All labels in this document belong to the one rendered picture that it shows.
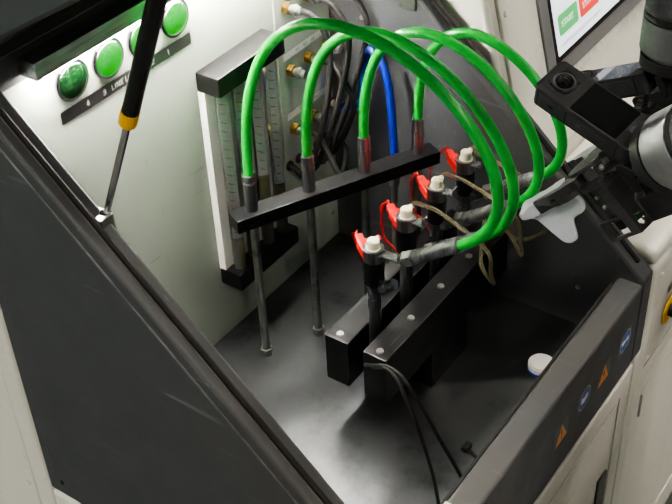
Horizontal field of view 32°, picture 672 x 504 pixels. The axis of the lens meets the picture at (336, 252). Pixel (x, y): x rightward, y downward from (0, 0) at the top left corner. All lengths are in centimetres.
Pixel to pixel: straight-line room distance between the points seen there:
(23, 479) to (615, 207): 99
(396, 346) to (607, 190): 52
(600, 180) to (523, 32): 67
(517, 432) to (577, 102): 53
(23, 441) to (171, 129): 48
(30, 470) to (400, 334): 56
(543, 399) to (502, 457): 12
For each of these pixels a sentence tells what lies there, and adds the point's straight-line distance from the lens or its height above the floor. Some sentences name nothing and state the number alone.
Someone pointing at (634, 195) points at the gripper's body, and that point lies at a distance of 114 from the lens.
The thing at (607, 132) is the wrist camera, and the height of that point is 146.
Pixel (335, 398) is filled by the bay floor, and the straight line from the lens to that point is 171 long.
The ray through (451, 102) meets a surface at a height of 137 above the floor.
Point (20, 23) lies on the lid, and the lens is 111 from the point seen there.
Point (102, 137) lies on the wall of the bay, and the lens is 146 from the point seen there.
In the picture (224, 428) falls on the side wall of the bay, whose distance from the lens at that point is 129.
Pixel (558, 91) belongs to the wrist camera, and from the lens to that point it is 112.
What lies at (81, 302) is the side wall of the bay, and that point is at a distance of 133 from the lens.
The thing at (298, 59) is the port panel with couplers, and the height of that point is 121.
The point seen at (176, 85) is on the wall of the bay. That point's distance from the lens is 154.
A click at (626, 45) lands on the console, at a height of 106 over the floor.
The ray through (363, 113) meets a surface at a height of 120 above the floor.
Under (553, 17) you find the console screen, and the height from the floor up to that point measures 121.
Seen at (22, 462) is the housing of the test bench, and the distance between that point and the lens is 173.
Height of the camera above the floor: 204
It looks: 38 degrees down
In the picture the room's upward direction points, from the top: 3 degrees counter-clockwise
